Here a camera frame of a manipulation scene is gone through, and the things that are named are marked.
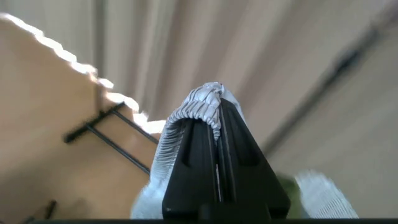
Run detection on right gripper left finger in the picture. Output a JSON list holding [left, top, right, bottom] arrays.
[[161, 118, 221, 218]]

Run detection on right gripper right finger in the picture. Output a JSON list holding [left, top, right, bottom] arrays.
[[216, 98, 292, 218]]

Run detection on pale grey shorts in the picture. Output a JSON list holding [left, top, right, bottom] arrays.
[[130, 82, 249, 220]]

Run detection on black clothes rack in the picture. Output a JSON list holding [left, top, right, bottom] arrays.
[[63, 0, 385, 175]]

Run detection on green garment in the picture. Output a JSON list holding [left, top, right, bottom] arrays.
[[275, 173, 309, 219]]

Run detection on beige curtain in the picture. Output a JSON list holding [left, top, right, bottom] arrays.
[[0, 0, 398, 150]]

